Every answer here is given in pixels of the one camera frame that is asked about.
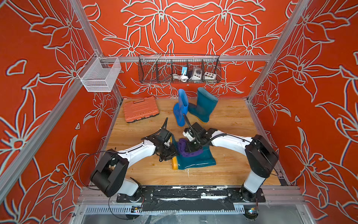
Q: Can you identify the purple cloth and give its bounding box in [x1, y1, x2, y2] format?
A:
[177, 138, 204, 158]

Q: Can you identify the dark teal rubber boot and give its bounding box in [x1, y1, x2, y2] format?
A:
[172, 146, 216, 170]

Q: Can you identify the blue rubber boot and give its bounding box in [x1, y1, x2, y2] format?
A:
[173, 89, 189, 127]

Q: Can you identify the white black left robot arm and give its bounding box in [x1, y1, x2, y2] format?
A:
[90, 128, 177, 201]

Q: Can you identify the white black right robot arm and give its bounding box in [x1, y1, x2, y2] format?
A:
[183, 123, 279, 194]

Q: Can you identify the orange plastic tool case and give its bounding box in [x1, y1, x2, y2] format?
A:
[123, 96, 159, 123]

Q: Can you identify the white dotted box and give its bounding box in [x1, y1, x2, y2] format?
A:
[204, 72, 217, 82]

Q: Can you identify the white grey round device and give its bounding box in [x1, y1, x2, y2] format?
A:
[189, 67, 202, 81]

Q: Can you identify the blue white small box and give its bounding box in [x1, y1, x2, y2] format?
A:
[181, 66, 188, 76]

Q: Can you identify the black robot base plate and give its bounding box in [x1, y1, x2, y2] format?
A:
[117, 185, 266, 203]

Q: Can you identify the black wire wall basket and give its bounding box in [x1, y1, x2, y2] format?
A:
[138, 53, 222, 84]

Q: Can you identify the white wire mesh basket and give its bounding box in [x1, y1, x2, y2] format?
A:
[78, 58, 122, 92]

